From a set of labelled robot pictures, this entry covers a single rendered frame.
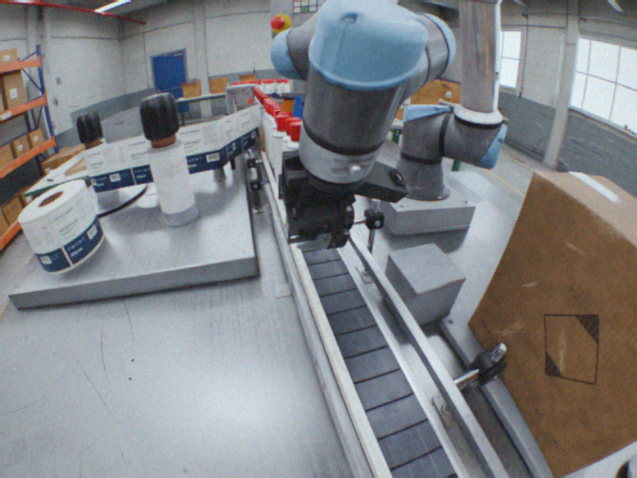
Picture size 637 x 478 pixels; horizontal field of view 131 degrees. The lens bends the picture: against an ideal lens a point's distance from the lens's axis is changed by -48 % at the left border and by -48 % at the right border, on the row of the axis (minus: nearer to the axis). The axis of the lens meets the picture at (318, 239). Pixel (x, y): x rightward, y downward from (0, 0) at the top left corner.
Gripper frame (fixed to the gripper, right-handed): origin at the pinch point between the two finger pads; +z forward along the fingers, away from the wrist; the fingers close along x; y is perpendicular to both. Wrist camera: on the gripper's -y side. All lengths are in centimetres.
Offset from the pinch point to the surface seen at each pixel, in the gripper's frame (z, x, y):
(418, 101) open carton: 74, -136, -125
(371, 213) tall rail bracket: -2.9, -2.0, -8.0
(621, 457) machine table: -19, 55, -33
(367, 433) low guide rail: -13.1, 26.6, 4.5
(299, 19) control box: -14, -55, -5
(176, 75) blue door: 369, -731, 187
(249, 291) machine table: 10.0, 3.5, 13.7
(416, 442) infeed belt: -11.3, 30.4, -1.0
